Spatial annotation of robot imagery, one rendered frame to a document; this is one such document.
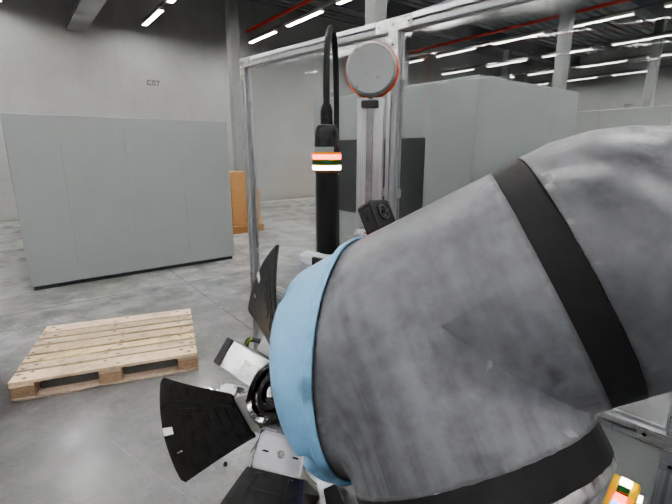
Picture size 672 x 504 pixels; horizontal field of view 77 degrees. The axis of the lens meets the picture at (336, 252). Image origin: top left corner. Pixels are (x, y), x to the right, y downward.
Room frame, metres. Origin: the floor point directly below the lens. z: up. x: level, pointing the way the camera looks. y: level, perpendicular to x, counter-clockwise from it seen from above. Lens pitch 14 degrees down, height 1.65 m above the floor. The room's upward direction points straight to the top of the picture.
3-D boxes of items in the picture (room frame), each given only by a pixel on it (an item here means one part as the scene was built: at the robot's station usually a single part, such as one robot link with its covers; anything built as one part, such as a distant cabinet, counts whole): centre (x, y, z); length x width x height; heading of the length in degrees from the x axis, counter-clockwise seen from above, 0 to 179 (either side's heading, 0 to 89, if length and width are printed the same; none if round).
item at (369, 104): (1.31, -0.10, 1.48); 0.05 x 0.03 x 0.62; 80
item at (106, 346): (3.18, 1.80, 0.07); 1.20 x 1.00 x 0.15; 111
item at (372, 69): (1.36, -0.11, 1.88); 0.16 x 0.07 x 0.16; 80
